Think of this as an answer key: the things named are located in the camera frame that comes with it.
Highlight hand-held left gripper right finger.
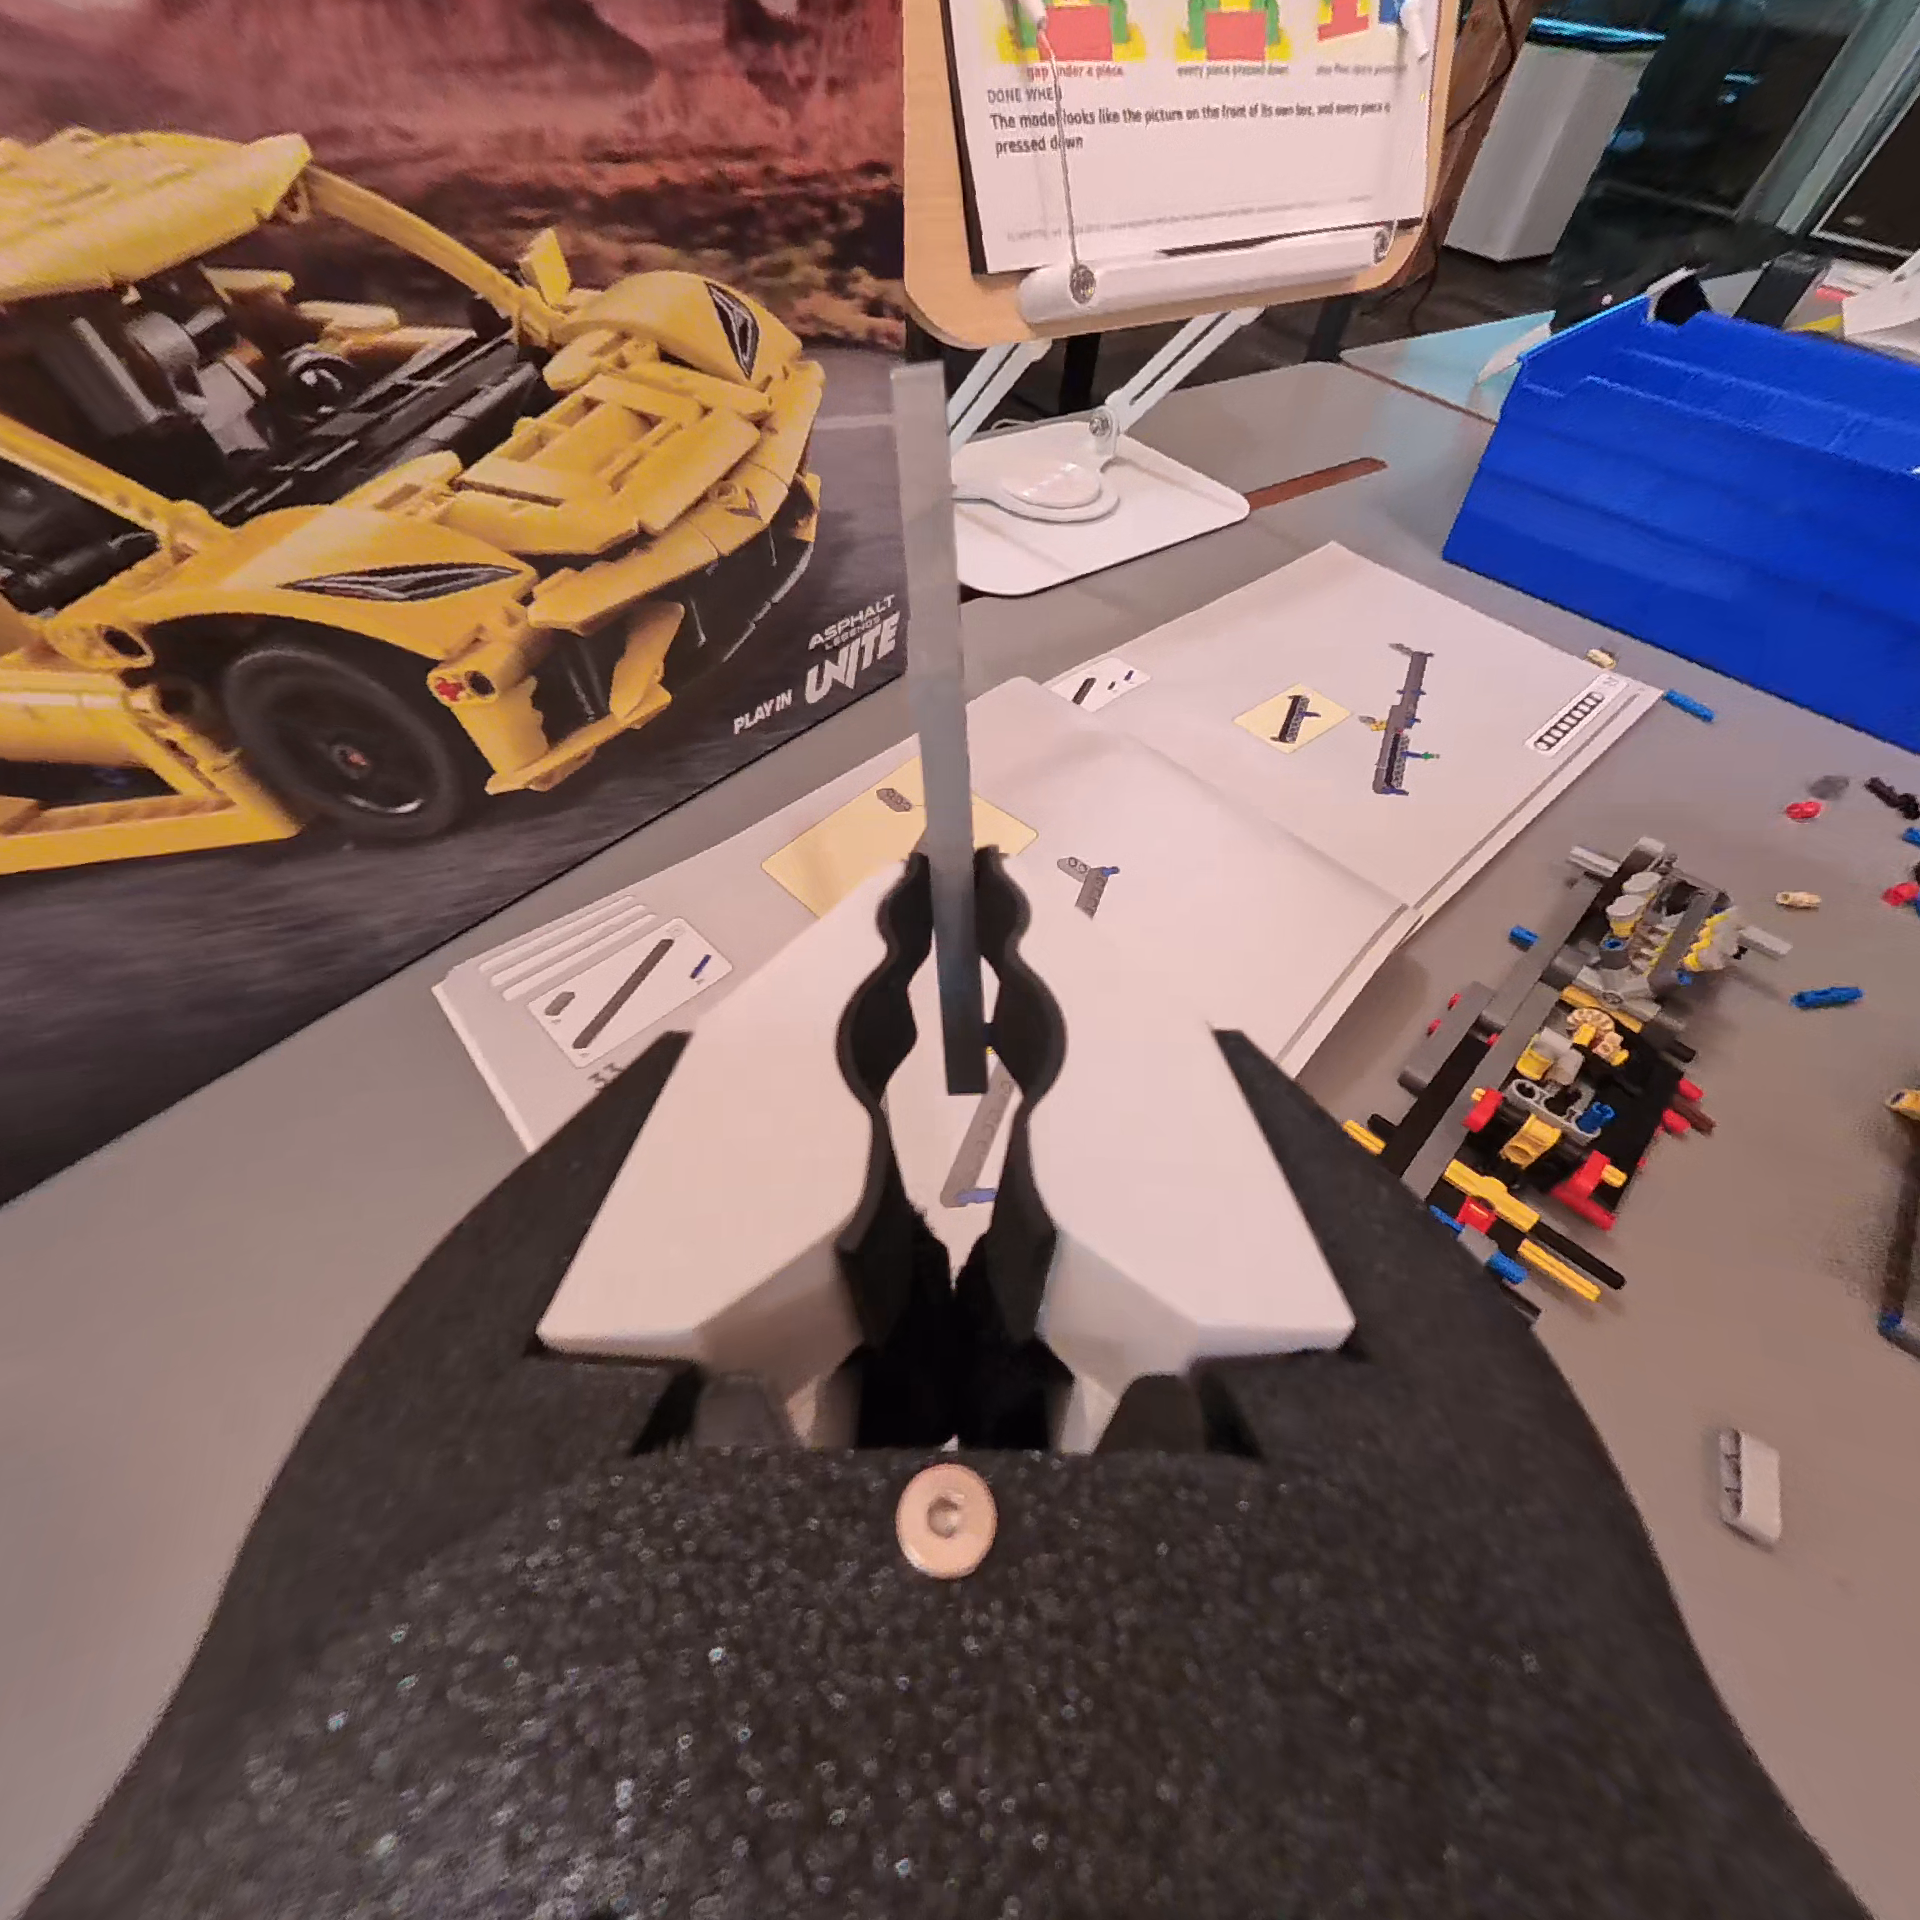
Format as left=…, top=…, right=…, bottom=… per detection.
left=965, top=847, right=1360, bottom=1449

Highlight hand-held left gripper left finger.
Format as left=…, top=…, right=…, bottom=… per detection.
left=534, top=855, right=952, bottom=1449

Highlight long dark grey lego beam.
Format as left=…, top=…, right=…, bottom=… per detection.
left=889, top=364, right=993, bottom=1094

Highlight partly built lego chassis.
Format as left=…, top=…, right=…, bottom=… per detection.
left=1341, top=837, right=1793, bottom=1307

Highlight scattered small lego pieces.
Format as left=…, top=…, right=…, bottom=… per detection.
left=1585, top=645, right=1920, bottom=1022

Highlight grey lego beam yellow piece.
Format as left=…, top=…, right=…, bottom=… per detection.
left=1874, top=1087, right=1920, bottom=1343

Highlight lego set box yellow car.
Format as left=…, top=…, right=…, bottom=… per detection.
left=0, top=0, right=911, bottom=1207

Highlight open instruction booklet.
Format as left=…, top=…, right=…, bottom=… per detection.
left=431, top=544, right=1666, bottom=1157

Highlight blue plastic bin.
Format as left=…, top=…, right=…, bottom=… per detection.
left=1441, top=292, right=1920, bottom=752

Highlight printed instruction sheet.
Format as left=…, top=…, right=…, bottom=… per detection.
left=942, top=0, right=1445, bottom=279

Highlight white cabinet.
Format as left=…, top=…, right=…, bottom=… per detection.
left=1447, top=28, right=1660, bottom=269

